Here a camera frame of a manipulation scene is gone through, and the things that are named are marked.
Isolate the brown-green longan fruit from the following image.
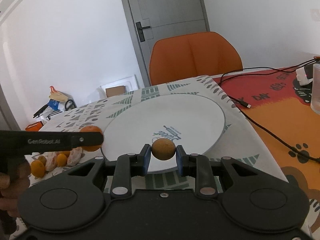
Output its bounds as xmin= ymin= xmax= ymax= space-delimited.
xmin=151 ymin=138 xmax=176 ymax=161

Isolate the small yellow kumquat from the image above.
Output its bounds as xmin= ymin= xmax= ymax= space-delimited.
xmin=60 ymin=151 xmax=70 ymax=157
xmin=57 ymin=153 xmax=68 ymax=167

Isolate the large orange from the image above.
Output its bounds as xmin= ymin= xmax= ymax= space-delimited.
xmin=80 ymin=125 xmax=103 ymax=152

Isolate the peeled pomelo segment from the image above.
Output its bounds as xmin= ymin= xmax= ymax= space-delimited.
xmin=45 ymin=152 xmax=58 ymax=172
xmin=67 ymin=147 xmax=83 ymax=166

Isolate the person's left hand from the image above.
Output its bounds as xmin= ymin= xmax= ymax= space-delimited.
xmin=0 ymin=154 xmax=32 ymax=218

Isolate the orange box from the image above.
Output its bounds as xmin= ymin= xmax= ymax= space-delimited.
xmin=25 ymin=121 xmax=43 ymax=132

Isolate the white ceramic plate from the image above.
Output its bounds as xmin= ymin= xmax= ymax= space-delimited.
xmin=101 ymin=94 xmax=226 ymax=161

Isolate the blue white package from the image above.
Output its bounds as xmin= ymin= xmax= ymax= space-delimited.
xmin=47 ymin=99 xmax=60 ymax=111

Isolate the black metal rack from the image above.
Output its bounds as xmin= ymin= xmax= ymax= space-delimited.
xmin=65 ymin=99 xmax=76 ymax=111

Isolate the brown cardboard piece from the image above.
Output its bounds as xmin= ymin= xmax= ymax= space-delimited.
xmin=105 ymin=86 xmax=126 ymax=98

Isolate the white foam packaging board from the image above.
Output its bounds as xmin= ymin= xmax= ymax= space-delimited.
xmin=99 ymin=75 xmax=138 ymax=98

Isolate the orange red cartoon mat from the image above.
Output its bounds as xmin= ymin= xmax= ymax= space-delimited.
xmin=213 ymin=68 xmax=319 ymax=239

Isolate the orange chair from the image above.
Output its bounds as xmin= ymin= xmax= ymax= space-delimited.
xmin=149 ymin=31 xmax=243 ymax=86

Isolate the clear ribbed plastic cup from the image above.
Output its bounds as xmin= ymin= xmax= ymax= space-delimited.
xmin=310 ymin=63 xmax=320 ymax=114

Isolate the white power adapter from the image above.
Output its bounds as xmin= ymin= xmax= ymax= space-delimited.
xmin=296 ymin=64 xmax=313 ymax=86

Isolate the grey door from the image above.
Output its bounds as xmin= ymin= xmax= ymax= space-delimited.
xmin=121 ymin=0 xmax=209 ymax=87

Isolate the tan paper bag orange handle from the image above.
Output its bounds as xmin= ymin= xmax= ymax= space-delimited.
xmin=49 ymin=86 xmax=68 ymax=102

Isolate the black cable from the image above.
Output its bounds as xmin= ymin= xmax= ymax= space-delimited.
xmin=220 ymin=57 xmax=320 ymax=163

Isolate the black door handle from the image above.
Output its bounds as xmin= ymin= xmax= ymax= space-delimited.
xmin=136 ymin=22 xmax=151 ymax=42

